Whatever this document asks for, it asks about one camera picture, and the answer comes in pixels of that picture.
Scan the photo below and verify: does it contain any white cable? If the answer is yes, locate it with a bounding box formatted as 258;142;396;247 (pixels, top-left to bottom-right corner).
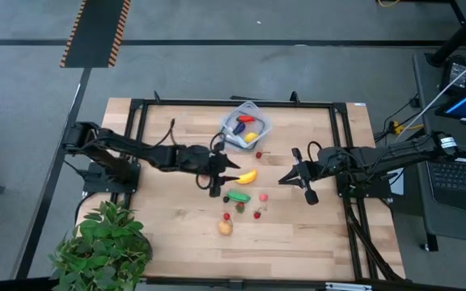
394;47;466;142

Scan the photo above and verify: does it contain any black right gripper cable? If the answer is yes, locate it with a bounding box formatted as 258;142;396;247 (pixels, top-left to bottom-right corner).
307;141;324;161

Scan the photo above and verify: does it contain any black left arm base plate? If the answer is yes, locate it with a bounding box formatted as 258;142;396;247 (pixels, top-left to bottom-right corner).
82;160;142;194

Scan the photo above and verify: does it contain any black laptop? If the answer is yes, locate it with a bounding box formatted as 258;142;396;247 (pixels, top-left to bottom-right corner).
426;147;466;215

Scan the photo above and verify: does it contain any black stand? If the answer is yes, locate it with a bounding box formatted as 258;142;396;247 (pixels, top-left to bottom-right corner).
425;0;466;68

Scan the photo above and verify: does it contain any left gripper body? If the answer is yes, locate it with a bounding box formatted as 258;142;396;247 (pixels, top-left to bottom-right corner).
184;141;228;199

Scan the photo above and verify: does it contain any green leafy plant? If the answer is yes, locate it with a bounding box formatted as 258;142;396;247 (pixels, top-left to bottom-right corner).
48;200;154;291

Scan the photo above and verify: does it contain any yellow power plug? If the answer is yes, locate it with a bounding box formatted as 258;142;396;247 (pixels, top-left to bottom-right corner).
390;120;424;135

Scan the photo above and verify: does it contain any dark grey side desk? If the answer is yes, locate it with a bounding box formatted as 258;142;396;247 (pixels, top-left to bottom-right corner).
412;52;466;252

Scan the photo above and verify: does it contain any clear plastic tupperware container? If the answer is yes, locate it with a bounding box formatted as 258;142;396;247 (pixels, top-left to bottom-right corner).
219;100;273;153

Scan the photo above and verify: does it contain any yellow banana toy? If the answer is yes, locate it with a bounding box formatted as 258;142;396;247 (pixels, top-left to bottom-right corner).
235;168;258;186

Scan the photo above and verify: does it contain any black mat with orange stripes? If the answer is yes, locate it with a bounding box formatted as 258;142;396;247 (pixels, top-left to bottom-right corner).
59;0;132;69

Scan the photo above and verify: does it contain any green pea pod toy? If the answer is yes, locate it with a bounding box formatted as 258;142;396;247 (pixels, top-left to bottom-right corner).
227;190;252;204

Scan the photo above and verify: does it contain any black aluminium table frame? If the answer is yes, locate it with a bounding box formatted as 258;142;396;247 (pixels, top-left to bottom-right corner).
77;91;406;290

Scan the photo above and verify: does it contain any black power adapter white label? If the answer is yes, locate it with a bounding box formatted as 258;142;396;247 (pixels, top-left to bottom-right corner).
438;56;466;96

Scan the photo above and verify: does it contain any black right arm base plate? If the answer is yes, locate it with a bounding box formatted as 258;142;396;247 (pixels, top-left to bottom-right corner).
335;166;392;200

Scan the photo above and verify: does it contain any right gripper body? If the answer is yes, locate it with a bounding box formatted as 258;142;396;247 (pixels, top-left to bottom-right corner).
291;147;328;206

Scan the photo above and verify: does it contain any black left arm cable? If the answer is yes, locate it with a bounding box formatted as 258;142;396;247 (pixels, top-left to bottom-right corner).
151;118;177;149

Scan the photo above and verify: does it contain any silver aluminium bracket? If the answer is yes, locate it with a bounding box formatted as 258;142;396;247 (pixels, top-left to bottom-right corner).
324;281;374;291

